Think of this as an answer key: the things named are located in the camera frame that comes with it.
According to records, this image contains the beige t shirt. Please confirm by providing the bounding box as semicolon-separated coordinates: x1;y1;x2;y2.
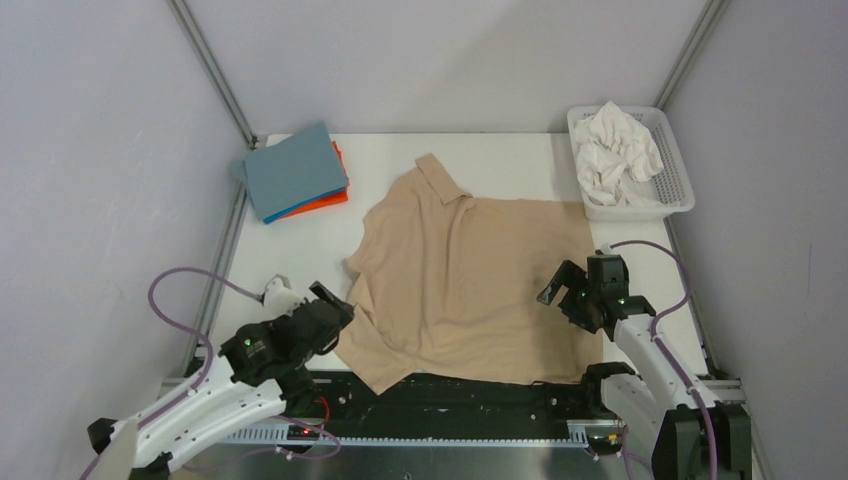
335;155;603;394

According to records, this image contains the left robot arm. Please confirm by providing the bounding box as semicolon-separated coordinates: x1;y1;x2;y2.
82;278;354;479

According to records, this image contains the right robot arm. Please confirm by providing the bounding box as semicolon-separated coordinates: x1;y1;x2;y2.
536;252;754;479

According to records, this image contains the folded orange t shirt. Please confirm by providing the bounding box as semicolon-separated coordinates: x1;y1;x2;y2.
268;141;350;222

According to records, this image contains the folded bright blue t shirt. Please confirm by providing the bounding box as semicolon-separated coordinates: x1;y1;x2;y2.
263;190;349;224

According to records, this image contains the crumpled white t shirt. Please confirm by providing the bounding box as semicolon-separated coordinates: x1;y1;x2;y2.
571;101;664;207

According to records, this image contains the folded grey-blue t shirt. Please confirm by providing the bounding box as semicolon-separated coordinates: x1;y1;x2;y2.
230;122;349;224

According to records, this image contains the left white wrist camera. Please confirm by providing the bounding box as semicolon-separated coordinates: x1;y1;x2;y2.
261;275;304;318

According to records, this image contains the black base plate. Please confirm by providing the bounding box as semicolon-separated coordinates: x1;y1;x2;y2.
283;371;616;437

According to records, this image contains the white slotted cable duct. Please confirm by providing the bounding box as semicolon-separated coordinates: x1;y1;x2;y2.
213;422;589;448

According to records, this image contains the right aluminium frame post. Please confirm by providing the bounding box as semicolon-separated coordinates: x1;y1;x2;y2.
653;0;731;111

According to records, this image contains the aluminium frame post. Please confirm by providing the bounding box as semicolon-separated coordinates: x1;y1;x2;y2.
166;0;258;150
653;0;731;111

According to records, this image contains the left aluminium frame post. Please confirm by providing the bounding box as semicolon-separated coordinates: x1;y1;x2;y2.
166;0;258;150

